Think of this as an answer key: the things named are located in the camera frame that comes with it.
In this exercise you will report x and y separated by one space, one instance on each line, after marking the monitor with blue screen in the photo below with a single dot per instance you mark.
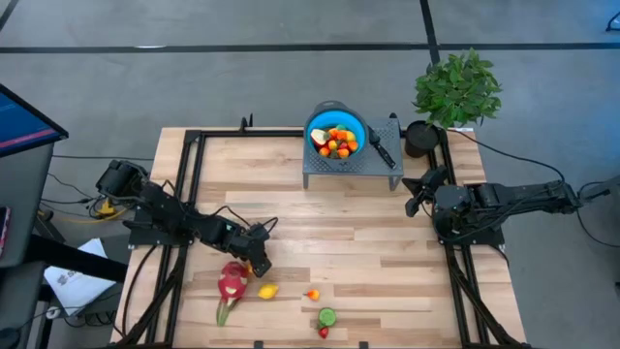
24 123

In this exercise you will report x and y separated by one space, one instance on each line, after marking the white power adapter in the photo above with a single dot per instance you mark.
52 312

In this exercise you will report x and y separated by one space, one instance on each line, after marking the white paper sheet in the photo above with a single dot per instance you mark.
72 286

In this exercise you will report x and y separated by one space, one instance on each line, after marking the grey desk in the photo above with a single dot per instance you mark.
26 203

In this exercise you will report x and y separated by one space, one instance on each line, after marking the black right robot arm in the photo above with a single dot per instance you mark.
508 199

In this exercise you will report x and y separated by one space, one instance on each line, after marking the grey perforated metal shelf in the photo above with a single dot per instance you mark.
378 165

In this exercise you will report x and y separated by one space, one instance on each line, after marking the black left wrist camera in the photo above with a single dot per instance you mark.
257 231

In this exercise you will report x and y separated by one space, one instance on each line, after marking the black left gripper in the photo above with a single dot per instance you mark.
257 252

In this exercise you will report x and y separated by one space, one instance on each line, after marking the grey equipment base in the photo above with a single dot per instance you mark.
603 188

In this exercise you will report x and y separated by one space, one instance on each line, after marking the smartphone with pink edge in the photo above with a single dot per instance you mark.
4 232

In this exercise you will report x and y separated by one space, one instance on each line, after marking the pink dragon fruit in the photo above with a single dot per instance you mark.
232 283

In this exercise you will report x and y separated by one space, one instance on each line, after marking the blue collapsible colander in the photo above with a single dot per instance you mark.
334 116

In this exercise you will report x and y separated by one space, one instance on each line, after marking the small orange pear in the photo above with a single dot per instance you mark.
333 132
313 295
324 151

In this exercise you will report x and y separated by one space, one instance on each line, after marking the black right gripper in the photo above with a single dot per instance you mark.
417 203

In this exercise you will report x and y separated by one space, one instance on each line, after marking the red plastic strawberry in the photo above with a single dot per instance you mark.
324 332

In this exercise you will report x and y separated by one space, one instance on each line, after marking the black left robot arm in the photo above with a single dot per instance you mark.
164 213

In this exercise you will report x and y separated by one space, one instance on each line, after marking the black kitchen knife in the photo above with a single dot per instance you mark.
382 152

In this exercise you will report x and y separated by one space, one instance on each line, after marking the green plant in black pot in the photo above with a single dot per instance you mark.
455 89

